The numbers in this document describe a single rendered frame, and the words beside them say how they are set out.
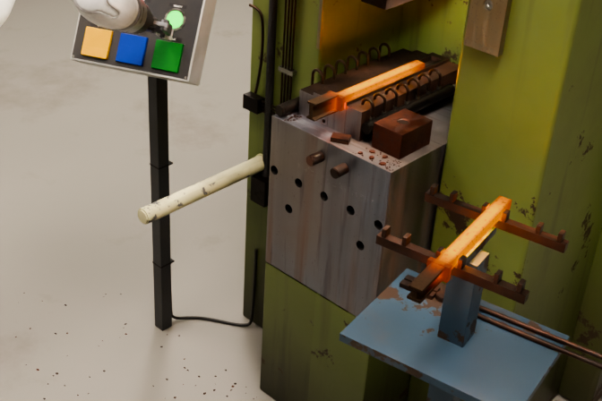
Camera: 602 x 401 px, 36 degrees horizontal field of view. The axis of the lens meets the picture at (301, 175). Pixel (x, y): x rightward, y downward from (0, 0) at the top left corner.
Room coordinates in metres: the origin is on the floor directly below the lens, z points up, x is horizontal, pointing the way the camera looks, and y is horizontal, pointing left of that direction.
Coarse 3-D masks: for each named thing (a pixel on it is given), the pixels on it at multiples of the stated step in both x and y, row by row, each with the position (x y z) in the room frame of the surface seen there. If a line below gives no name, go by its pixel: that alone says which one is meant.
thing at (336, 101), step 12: (396, 72) 2.16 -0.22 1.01; (408, 72) 2.18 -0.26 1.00; (360, 84) 2.06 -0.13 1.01; (372, 84) 2.07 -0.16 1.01; (324, 96) 1.96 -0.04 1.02; (336, 96) 1.97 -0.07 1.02; (348, 96) 2.00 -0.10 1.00; (312, 108) 1.92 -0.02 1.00; (324, 108) 1.95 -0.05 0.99; (336, 108) 1.97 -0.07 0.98; (312, 120) 1.92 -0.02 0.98
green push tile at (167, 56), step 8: (160, 40) 2.18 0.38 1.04; (160, 48) 2.17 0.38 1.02; (168, 48) 2.17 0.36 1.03; (176, 48) 2.16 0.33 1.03; (160, 56) 2.16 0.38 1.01; (168, 56) 2.16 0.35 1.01; (176, 56) 2.15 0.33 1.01; (152, 64) 2.15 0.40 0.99; (160, 64) 2.15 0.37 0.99; (168, 64) 2.15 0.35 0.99; (176, 64) 2.14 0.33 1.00; (176, 72) 2.13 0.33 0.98
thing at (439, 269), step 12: (492, 204) 1.64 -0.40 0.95; (504, 204) 1.64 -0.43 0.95; (480, 216) 1.59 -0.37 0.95; (492, 216) 1.59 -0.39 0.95; (468, 228) 1.54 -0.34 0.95; (480, 228) 1.54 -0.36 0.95; (456, 240) 1.49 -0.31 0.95; (468, 240) 1.50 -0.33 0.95; (444, 252) 1.45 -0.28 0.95; (456, 252) 1.45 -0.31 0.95; (432, 264) 1.40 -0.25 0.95; (444, 264) 1.40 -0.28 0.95; (456, 264) 1.44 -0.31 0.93; (420, 276) 1.36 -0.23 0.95; (432, 276) 1.37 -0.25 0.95; (444, 276) 1.39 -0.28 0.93; (420, 288) 1.33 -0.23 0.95; (432, 288) 1.36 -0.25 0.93; (420, 300) 1.32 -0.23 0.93
